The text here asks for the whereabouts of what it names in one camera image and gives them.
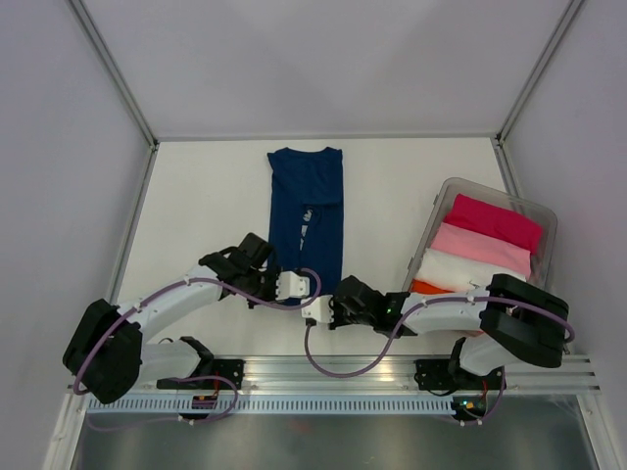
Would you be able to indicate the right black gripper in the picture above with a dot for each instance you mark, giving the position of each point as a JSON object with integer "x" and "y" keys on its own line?
{"x": 337, "y": 319}

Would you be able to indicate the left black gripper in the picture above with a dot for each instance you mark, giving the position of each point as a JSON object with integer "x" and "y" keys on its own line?
{"x": 273, "y": 273}

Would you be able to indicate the blue t-shirt with print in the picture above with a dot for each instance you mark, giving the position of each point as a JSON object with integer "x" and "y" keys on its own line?
{"x": 306, "y": 223}

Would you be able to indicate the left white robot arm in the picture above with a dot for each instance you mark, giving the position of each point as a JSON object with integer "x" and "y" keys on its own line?
{"x": 113, "y": 348}

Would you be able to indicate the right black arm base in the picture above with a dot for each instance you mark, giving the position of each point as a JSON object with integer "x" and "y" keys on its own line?
{"x": 443, "y": 377}

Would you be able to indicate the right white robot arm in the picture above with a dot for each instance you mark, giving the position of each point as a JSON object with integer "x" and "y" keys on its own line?
{"x": 506, "y": 322}

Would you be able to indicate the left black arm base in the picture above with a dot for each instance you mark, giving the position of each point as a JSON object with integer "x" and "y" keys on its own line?
{"x": 229, "y": 369}

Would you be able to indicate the orange folded t-shirt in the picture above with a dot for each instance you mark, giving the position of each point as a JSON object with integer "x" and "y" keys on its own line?
{"x": 425, "y": 288}

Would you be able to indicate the white folded t-shirt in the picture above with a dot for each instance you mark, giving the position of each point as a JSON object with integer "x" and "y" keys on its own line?
{"x": 456, "y": 274}

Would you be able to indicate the light pink folded t-shirt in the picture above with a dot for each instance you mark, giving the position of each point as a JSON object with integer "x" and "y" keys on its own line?
{"x": 467, "y": 244}

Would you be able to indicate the clear plastic storage bin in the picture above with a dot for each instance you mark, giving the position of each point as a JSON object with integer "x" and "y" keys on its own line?
{"x": 540, "y": 259}

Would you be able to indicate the magenta folded t-shirt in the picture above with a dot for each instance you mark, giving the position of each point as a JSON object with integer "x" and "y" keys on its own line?
{"x": 495, "y": 222}

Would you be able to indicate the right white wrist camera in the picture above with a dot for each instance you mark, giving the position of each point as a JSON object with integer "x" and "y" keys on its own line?
{"x": 318, "y": 310}

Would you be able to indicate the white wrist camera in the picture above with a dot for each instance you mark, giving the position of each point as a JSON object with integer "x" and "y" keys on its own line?
{"x": 318, "y": 310}
{"x": 292, "y": 285}

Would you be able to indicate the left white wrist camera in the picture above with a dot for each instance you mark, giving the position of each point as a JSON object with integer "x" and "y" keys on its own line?
{"x": 292, "y": 285}

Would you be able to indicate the white slotted cable duct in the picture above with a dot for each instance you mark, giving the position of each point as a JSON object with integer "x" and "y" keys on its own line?
{"x": 278, "y": 404}

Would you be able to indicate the right aluminium frame post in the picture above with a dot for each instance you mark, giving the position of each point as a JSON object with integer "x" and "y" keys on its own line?
{"x": 564, "y": 23}

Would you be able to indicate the aluminium frame post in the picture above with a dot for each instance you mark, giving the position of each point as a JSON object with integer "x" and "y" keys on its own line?
{"x": 107, "y": 60}
{"x": 564, "y": 23}

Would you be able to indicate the aluminium front rail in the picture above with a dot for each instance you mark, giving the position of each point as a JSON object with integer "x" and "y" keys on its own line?
{"x": 290, "y": 374}

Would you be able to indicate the left aluminium frame post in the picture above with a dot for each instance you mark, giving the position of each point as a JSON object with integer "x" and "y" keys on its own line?
{"x": 107, "y": 60}

